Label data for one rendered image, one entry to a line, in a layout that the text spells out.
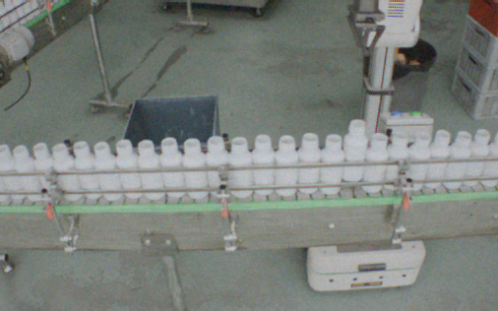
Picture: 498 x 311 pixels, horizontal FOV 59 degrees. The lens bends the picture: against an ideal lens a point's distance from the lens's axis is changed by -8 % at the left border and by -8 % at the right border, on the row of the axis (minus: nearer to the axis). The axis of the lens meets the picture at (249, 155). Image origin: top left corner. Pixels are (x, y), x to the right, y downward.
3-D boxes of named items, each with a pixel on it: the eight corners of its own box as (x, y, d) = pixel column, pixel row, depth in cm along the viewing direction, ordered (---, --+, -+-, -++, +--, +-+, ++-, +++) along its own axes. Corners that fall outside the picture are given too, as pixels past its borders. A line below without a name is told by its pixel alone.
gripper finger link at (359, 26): (353, 58, 101) (356, 17, 97) (347, 49, 108) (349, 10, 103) (384, 58, 101) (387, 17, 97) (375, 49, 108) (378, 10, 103)
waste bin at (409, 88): (360, 155, 294) (372, 65, 254) (347, 115, 330) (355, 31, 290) (427, 154, 294) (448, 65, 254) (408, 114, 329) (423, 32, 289)
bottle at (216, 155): (231, 197, 125) (227, 147, 114) (209, 198, 125) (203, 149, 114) (230, 181, 129) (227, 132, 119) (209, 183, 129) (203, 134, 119)
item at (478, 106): (472, 121, 321) (479, 94, 307) (449, 92, 353) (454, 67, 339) (538, 115, 325) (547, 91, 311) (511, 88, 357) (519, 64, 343)
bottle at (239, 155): (258, 191, 126) (256, 142, 116) (240, 202, 123) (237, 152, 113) (243, 180, 130) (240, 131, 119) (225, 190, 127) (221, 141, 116)
